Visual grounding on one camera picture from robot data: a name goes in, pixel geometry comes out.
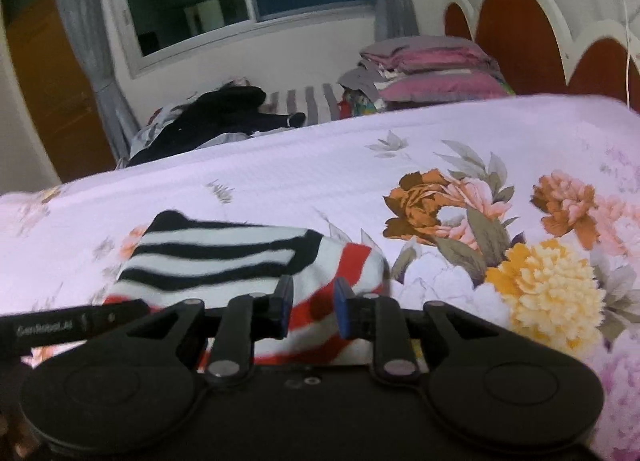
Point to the dark clothes pile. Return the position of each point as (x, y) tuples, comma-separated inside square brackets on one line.
[(230, 113)]

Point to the left grey curtain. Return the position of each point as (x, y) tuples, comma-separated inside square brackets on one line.
[(85, 28)]

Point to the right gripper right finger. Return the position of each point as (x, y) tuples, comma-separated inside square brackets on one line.
[(378, 320)]

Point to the striped knit sweater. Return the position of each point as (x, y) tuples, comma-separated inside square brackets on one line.
[(182, 258)]

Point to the brown wooden door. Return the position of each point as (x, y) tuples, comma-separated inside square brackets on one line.
[(57, 94)]

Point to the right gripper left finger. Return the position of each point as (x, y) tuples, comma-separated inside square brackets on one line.
[(247, 320)]

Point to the floral pink bedsheet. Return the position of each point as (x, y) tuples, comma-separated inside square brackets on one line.
[(510, 230)]

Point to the folded pink grey bedding stack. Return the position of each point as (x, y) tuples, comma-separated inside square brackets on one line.
[(401, 73)]

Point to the grey striped mattress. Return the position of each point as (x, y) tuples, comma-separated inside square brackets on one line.
[(319, 103)]

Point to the red white scalloped headboard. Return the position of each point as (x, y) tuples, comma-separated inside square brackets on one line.
[(537, 53)]

